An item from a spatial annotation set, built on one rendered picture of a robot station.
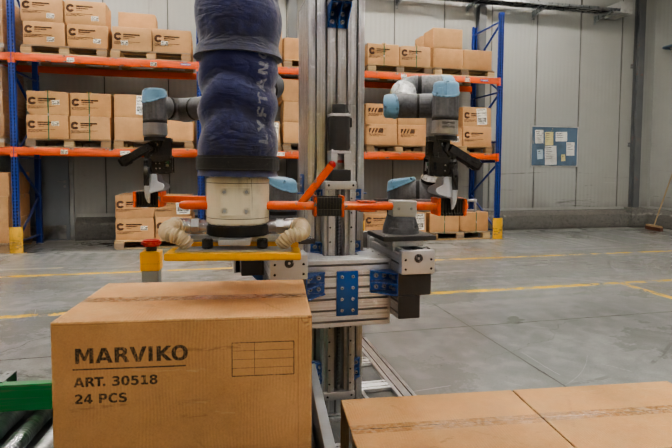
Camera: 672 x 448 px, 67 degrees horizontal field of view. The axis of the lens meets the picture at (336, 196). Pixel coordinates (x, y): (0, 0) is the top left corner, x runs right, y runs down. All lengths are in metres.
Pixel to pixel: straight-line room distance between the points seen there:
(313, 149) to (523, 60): 10.14
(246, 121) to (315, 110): 0.88
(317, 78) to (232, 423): 1.39
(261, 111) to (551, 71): 11.28
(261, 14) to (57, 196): 9.01
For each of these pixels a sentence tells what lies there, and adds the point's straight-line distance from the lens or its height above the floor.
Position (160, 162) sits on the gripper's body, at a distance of 1.69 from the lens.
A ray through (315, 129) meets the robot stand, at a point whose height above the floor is 1.47.
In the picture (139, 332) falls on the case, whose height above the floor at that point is 0.92.
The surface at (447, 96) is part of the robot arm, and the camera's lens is 1.47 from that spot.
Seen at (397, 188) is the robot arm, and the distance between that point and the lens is 2.05.
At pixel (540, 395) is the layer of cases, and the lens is 1.95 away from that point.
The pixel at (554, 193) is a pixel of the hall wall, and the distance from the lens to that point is 12.33.
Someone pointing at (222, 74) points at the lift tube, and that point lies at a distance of 1.35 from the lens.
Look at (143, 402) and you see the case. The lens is 1.36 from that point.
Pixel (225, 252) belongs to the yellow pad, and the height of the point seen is 1.09.
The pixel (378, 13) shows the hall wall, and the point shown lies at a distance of 10.83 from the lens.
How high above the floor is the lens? 1.30
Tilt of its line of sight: 3 degrees down
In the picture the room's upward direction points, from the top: straight up
